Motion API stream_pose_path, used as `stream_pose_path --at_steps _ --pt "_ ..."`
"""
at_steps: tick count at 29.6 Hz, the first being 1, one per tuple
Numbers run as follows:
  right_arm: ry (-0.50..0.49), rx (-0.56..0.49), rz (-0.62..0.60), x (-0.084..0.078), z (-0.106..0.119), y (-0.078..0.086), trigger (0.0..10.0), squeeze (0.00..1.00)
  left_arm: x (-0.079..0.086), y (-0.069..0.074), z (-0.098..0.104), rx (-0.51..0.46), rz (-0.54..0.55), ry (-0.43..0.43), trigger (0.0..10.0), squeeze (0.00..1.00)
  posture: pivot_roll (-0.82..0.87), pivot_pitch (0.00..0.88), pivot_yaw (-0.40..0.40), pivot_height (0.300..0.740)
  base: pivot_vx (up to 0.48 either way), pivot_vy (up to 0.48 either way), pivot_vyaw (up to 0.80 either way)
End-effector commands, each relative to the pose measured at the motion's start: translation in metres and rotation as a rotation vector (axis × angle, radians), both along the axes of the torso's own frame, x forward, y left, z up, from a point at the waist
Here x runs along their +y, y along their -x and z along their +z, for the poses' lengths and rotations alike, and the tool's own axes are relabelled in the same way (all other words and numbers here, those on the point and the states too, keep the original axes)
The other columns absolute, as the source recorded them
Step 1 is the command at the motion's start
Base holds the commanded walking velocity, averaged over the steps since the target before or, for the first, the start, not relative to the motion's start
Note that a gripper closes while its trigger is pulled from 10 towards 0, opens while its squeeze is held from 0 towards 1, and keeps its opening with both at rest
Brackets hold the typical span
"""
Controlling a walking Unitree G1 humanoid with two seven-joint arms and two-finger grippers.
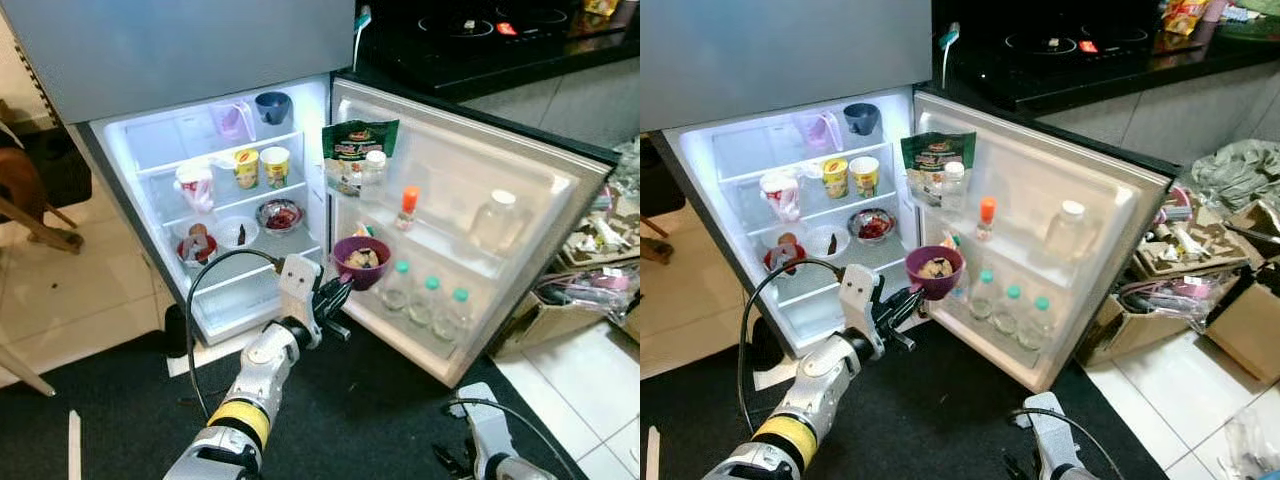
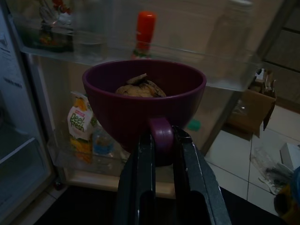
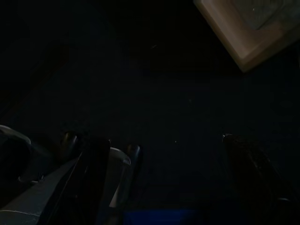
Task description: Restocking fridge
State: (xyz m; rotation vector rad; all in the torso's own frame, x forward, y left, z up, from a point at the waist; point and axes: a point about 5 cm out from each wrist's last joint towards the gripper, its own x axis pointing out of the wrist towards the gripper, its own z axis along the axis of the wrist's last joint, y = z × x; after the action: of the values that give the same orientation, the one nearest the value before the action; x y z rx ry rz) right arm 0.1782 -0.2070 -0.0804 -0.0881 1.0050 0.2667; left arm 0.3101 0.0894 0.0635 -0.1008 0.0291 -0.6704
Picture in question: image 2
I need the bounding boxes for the small clear water bottle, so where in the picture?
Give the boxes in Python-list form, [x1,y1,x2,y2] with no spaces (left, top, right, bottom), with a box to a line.
[92,126,115,157]

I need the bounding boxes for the peel fresh juice carton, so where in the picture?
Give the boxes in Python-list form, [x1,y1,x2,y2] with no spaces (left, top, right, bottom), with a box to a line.
[67,91,94,165]

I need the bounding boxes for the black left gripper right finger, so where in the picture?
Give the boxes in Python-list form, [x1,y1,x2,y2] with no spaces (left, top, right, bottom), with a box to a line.
[172,126,229,225]

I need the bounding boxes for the brown baked food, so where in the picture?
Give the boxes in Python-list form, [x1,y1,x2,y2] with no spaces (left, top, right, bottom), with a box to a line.
[115,73,167,98]

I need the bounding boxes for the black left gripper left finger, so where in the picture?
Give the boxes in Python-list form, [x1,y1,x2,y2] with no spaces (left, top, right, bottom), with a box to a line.
[114,134,157,225]

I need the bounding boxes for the blue container with yellow lid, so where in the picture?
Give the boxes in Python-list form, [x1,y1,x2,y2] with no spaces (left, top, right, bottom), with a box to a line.
[274,166,300,218]

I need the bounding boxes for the white box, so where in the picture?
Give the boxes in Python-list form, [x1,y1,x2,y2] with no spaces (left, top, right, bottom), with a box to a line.
[280,142,300,172]

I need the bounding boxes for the grey fridge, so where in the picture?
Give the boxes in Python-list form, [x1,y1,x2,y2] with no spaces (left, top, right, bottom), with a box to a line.
[0,0,261,204]

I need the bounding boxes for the dark glass jar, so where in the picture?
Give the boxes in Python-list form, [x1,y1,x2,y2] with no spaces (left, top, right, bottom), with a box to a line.
[38,7,58,47]

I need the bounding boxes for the small green object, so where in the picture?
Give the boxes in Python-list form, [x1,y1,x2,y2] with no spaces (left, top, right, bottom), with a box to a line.
[186,119,202,132]

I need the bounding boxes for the open cardboard box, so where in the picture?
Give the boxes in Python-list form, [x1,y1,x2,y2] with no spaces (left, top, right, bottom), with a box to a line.
[226,67,277,139]

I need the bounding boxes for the purple cup with handle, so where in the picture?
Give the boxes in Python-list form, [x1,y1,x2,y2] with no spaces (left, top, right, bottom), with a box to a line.
[82,60,207,167]

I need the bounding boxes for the clear plastic bag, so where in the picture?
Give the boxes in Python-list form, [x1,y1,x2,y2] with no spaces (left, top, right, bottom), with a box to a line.
[254,146,295,195]

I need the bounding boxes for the clear fridge door shelf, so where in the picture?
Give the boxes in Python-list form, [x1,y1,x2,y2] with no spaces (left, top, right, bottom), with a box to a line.
[14,23,261,92]
[46,140,132,176]

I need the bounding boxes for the orange capped sauce bottle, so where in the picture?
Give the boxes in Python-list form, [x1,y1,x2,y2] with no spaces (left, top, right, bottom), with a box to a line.
[130,11,157,60]

